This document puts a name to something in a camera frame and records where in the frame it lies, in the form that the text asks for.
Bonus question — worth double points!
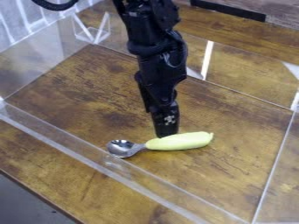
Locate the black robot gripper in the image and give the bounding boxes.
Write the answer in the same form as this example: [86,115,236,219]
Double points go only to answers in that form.
[135,44,189,138]

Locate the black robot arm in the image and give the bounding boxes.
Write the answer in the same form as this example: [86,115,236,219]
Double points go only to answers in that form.
[113,0,189,137]

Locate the black bar in background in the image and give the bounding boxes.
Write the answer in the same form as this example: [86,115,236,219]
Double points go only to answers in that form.
[190,0,268,22]

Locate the green handled metal spoon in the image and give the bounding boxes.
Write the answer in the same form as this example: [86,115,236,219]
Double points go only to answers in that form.
[107,131,214,158]

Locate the clear acrylic enclosure walls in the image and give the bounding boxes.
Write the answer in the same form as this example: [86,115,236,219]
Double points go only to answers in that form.
[0,2,299,224]

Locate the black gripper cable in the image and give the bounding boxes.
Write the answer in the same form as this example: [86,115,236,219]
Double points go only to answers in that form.
[31,0,81,12]

